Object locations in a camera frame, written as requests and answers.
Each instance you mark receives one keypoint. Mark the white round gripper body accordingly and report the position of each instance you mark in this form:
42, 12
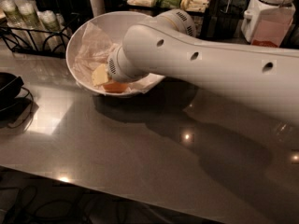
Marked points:
114, 68

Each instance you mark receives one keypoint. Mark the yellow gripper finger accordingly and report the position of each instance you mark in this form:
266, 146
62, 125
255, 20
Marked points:
100, 75

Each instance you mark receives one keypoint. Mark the orange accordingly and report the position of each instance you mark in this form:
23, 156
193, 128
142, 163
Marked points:
115, 87

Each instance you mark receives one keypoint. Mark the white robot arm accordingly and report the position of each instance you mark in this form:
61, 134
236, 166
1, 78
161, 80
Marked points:
263, 78

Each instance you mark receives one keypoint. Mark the white bowl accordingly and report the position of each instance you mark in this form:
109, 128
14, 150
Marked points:
116, 20

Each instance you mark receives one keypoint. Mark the white paper liner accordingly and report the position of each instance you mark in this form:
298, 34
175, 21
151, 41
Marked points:
90, 46

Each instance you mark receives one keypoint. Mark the right stacked paper cups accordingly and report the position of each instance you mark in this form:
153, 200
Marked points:
49, 20

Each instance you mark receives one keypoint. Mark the stacked paper cups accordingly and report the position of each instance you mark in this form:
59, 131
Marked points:
14, 18
29, 15
49, 20

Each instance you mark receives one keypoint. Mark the white cylindrical cup stack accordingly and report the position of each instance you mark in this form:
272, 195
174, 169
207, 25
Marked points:
96, 0

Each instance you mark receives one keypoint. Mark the green tea bag packets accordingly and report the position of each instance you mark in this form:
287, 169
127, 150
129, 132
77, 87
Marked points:
168, 3

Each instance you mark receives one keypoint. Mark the black pan on stand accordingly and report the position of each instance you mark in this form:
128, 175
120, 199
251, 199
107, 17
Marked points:
16, 101

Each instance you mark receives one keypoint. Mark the black tea bag shelf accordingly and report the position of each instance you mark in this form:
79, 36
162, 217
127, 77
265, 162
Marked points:
204, 22

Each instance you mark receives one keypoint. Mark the middle stacked paper cups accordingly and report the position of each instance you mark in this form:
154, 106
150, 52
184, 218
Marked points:
29, 15

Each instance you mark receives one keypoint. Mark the cream tea bag packets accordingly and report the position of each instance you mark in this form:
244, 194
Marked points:
194, 5

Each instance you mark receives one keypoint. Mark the left stacked paper cups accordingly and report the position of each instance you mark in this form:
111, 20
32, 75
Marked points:
14, 18

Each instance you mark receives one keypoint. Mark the red white sugar packet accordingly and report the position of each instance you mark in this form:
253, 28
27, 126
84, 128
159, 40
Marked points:
268, 44

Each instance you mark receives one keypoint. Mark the white kitchen appliance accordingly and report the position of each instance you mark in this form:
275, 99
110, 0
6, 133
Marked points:
267, 20

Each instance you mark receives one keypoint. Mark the black wire cup rack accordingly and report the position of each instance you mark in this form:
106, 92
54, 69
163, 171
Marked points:
39, 42

